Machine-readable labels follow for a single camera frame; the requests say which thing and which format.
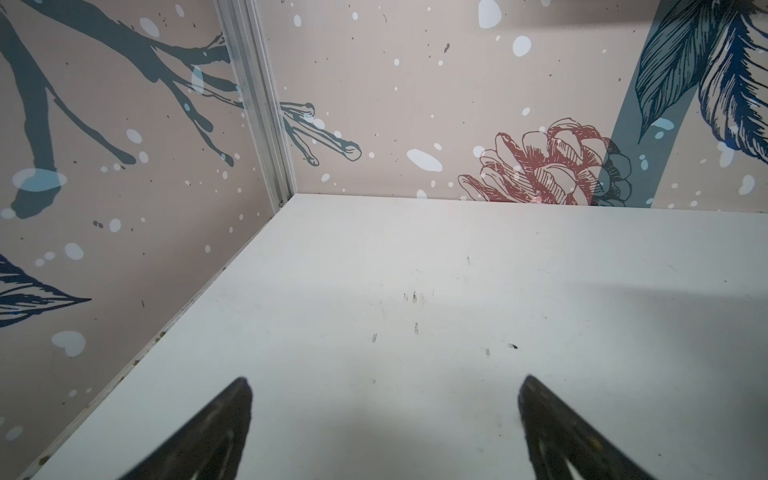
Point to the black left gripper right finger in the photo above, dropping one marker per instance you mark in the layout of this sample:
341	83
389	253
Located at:
561	443

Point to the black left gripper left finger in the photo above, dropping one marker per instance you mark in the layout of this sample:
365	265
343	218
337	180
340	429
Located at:
208	446

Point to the aluminium frame corner post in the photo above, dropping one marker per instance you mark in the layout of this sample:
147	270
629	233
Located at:
247	47

